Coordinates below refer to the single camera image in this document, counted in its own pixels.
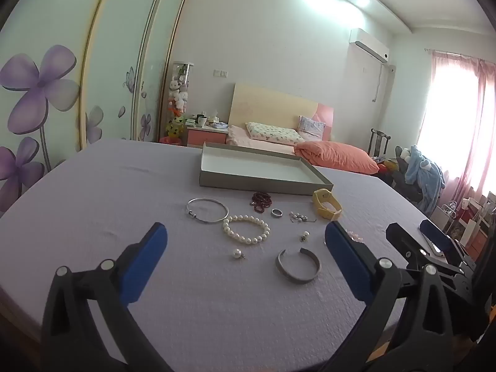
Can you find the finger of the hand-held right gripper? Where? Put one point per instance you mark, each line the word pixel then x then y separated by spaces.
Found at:
pixel 438 236
pixel 405 242

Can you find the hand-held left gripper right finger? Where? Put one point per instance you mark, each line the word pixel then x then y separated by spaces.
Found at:
pixel 348 263

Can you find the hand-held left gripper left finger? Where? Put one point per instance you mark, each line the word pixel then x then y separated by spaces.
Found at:
pixel 145 263

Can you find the pearl stud earring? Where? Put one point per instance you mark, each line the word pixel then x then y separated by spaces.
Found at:
pixel 305 235
pixel 236 254

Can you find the yellow wristwatch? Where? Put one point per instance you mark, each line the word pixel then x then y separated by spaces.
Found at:
pixel 323 211

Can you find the thin silver bangle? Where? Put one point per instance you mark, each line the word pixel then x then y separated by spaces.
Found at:
pixel 207 199

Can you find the grey shallow cardboard tray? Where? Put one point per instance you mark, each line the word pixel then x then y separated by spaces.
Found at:
pixel 252 162

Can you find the pile of boxes and bags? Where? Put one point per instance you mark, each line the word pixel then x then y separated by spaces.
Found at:
pixel 474 221

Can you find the blue plush robe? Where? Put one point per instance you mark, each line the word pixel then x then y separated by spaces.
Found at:
pixel 424 174

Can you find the dark office chair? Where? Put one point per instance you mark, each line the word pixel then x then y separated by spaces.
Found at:
pixel 401 178

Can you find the lavender tablecloth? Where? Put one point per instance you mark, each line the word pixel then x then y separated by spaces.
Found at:
pixel 116 186

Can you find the dark wooden chair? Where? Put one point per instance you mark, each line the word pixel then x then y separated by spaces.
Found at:
pixel 378 143

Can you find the coral folded quilt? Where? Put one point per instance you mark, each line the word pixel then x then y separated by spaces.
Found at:
pixel 337 155

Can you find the red trash bin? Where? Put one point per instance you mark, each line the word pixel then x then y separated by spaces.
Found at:
pixel 170 140

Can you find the yellow plush toy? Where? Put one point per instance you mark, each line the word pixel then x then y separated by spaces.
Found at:
pixel 175 126

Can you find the pink and white nightstand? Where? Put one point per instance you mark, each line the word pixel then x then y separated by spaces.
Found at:
pixel 205 135

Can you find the lavender pillow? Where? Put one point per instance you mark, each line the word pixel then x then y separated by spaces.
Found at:
pixel 312 127

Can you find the floral print pillow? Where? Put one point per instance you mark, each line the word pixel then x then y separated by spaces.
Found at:
pixel 271 133

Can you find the white mug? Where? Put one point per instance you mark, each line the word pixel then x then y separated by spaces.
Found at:
pixel 202 121

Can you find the pink curtain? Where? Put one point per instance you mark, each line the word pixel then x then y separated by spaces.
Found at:
pixel 480 85

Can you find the bed with pink sheet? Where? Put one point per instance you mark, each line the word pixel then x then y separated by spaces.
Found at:
pixel 240 135

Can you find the air conditioner pipe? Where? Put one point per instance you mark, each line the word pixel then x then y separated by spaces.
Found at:
pixel 378 85

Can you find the tissue box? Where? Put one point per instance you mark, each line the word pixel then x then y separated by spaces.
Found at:
pixel 213 119

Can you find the cream and pink headboard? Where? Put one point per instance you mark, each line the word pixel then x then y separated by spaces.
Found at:
pixel 271 104

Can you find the glass tower of plush toys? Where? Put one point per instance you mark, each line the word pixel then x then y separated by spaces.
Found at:
pixel 180 85

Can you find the white air conditioner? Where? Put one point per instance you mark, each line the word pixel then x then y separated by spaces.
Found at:
pixel 368 44

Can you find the recessed ceiling light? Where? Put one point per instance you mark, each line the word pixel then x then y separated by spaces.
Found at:
pixel 363 0

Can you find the floral sliding door wardrobe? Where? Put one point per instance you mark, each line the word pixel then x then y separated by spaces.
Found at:
pixel 58 27

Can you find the white wall switch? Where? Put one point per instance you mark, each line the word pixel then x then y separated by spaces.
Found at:
pixel 221 73

